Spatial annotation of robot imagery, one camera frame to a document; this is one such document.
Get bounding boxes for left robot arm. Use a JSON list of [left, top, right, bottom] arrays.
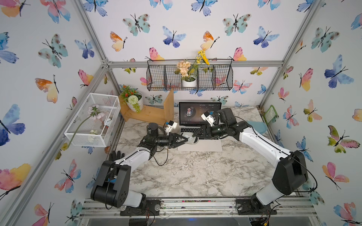
[[90, 123, 188, 209]]

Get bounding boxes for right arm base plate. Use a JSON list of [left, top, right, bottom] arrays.
[[236, 198, 277, 215]]

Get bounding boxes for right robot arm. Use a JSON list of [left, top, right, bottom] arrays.
[[194, 108, 308, 209]]

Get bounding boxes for black rubber glove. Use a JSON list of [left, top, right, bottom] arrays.
[[109, 151, 125, 162]]

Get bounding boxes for grey wireless mouse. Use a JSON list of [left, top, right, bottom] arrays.
[[181, 132, 199, 145]]

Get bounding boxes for white pot beige flowers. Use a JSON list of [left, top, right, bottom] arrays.
[[174, 50, 210, 88]]

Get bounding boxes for white pot green plant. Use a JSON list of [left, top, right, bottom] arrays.
[[120, 85, 143, 113]]

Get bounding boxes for white wire mesh box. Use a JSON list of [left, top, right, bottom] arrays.
[[64, 93, 121, 147]]

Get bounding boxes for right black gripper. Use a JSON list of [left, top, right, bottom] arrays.
[[194, 124, 229, 138]]

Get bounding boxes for silver laptop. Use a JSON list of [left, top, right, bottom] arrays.
[[177, 102, 222, 152]]

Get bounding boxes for aluminium front rail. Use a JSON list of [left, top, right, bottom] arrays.
[[80, 197, 317, 218]]

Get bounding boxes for green framed card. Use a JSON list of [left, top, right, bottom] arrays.
[[263, 105, 279, 124]]

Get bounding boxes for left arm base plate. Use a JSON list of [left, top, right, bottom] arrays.
[[120, 199, 161, 217]]

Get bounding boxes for pink artificial flower stem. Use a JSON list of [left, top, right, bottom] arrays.
[[55, 104, 105, 160]]

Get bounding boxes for wooden corner shelf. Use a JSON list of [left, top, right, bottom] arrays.
[[118, 89, 174, 126]]

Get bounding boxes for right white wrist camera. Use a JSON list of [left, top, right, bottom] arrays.
[[201, 111, 216, 127]]

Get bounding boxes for black wire wall basket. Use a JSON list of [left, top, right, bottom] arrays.
[[146, 59, 233, 91]]

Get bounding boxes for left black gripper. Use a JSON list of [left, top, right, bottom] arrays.
[[153, 134, 187, 149]]

